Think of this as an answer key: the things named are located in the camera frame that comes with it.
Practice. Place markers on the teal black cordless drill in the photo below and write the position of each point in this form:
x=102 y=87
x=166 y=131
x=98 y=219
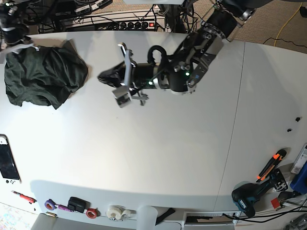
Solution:
x=245 y=196

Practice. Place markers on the clear tape dispenser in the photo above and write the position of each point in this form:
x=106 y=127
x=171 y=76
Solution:
x=117 y=213

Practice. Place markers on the white power strip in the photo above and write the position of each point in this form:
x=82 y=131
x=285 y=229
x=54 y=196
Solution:
x=142 y=20

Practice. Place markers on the purple tape roll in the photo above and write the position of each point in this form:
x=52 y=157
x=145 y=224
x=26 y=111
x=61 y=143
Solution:
x=50 y=204

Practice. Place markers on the black tablet with white frame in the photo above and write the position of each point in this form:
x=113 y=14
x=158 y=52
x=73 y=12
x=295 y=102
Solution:
x=8 y=167

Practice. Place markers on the orange black utility knife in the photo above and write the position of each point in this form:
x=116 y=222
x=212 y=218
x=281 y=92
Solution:
x=271 y=164

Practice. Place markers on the dark green t-shirt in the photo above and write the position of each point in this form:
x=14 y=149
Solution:
x=46 y=76

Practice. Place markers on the black action camera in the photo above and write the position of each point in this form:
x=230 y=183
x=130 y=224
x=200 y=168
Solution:
x=76 y=205

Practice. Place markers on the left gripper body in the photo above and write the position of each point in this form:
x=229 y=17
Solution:
x=139 y=76

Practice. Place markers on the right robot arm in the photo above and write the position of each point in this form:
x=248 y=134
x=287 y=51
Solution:
x=12 y=16

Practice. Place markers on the red handled screwdriver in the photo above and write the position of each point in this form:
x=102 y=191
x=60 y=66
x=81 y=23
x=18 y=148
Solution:
x=27 y=198

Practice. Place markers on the blue box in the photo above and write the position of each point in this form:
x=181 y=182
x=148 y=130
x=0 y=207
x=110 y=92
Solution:
x=299 y=182

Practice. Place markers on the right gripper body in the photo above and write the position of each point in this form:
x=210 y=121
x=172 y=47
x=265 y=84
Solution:
x=16 y=40

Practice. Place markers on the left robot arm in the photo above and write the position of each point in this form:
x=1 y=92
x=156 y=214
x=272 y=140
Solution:
x=181 y=71

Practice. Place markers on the white translucent cup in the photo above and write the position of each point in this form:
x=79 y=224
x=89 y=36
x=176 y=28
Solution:
x=146 y=218

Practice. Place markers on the red tape roll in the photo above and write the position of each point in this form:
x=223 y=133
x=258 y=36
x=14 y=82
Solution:
x=92 y=213

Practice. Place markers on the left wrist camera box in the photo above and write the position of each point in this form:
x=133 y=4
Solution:
x=122 y=96

